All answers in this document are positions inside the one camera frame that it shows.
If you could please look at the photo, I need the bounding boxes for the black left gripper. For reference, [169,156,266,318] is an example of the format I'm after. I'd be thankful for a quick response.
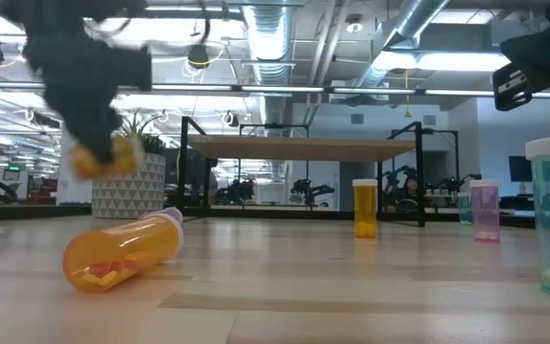
[21,18,128,163]

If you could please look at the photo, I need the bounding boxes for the orange pill bottle white cap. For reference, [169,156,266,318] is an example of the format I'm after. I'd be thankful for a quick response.
[71,136,143,182]
[351,179,379,240]

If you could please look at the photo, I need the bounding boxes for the large orange pill bottle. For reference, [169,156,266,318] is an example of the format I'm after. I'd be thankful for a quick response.
[62,213,184,293]

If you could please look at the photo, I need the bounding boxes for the wooden shelf black metal legs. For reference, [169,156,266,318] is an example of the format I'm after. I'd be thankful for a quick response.
[172,116,425,229]

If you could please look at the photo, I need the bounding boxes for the potted plant triangle-pattern pot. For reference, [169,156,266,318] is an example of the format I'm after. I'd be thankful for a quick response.
[91,109,167,220]

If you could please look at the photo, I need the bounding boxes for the black equipment cabinet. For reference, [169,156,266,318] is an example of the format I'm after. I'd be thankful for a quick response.
[499,155,535,211]

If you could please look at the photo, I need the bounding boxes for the long linear light bar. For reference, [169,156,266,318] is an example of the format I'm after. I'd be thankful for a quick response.
[0,80,550,99]

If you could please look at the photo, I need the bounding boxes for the person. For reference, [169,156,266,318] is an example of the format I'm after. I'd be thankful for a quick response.
[401,176,422,202]

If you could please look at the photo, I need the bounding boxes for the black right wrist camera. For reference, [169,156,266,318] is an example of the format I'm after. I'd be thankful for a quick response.
[492,61,535,113]

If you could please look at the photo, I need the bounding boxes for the black rig frame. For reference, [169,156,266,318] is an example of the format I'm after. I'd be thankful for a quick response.
[0,203,550,230]

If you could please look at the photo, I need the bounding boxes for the silver slanted air duct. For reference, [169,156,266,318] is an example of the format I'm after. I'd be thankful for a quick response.
[350,0,452,92]

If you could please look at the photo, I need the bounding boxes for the yellow hanging cord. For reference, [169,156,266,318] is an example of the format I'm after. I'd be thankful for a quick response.
[403,69,413,119]

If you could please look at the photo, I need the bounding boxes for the silver spiral air duct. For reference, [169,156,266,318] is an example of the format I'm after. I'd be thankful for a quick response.
[240,3,297,140]

